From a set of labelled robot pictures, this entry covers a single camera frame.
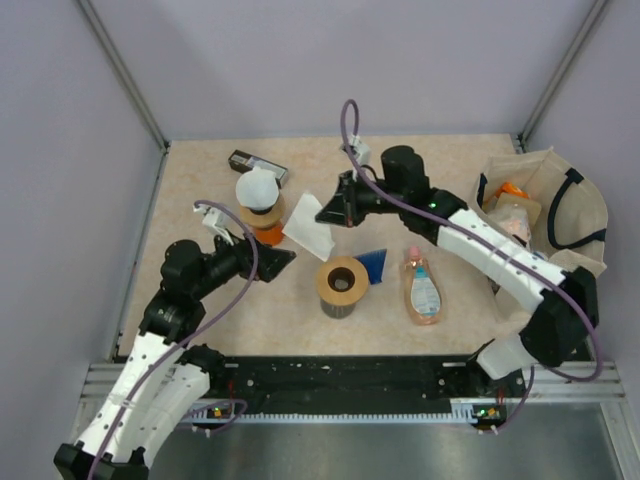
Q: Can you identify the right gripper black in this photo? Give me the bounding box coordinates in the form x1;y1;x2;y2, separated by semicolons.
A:
316;170;406;229

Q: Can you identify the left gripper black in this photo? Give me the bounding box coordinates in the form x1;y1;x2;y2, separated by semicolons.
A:
192;227;295;300

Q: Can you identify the wooden ring dripper holder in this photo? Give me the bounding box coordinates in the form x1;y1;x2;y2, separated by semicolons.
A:
239;194;286;229

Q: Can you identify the white paper coffee filter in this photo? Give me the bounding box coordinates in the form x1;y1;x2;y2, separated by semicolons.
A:
235;168;279;211

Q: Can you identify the wooden ring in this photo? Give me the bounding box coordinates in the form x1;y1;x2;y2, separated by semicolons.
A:
314;255;371;304

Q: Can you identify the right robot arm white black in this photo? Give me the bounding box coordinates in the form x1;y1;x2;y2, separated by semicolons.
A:
315;144;598;396

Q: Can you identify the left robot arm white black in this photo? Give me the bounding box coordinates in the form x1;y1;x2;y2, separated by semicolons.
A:
54;236;296;479

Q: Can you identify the blue cone dripper lower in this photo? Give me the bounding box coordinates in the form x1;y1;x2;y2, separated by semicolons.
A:
355;249;387;285

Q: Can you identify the orange glass carafe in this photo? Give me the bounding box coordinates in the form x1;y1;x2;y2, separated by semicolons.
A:
253;222;284;247

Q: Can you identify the glass flask carafe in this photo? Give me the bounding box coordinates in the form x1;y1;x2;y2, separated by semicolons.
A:
320;299;356;319

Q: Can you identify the black rectangular box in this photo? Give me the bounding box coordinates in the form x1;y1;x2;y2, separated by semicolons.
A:
228;150;289;189

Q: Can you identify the orange soap bottle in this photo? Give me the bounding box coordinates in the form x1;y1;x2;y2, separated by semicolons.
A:
400;246;443;326

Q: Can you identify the orange capped bottle in bag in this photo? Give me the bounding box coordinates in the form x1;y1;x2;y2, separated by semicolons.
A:
494;182;529;199

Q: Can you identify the beige tote bag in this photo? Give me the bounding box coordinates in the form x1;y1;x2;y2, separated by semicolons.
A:
469;149;608;277

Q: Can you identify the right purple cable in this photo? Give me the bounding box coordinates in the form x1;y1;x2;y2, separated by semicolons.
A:
339;99;601;384

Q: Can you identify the purple cable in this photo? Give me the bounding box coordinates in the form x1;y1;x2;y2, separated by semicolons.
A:
339;99;601;384
87;199;260;480

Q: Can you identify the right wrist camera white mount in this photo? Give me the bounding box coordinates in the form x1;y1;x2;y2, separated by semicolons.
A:
341;135;371;165

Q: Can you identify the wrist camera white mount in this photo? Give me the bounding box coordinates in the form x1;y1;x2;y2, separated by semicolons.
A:
341;135;371;165
194;205;233;245

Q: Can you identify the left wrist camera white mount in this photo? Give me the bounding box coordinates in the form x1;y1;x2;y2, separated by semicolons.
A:
194;205;233;245

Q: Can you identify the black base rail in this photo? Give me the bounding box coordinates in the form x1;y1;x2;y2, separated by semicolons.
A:
205;355;513;414

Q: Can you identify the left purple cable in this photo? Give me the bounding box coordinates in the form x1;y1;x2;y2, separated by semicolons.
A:
87;199;260;480

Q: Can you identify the right aluminium frame post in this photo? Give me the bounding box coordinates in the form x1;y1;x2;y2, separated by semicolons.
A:
511;0;612;154

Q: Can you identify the aluminium frame post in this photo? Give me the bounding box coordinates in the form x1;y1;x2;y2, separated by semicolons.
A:
74;0;170;153
511;0;612;154

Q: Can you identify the grey cable duct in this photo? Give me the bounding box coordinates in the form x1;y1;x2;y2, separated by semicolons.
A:
184;397;506;425

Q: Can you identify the left aluminium frame post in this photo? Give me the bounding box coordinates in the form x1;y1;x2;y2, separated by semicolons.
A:
74;0;170;153

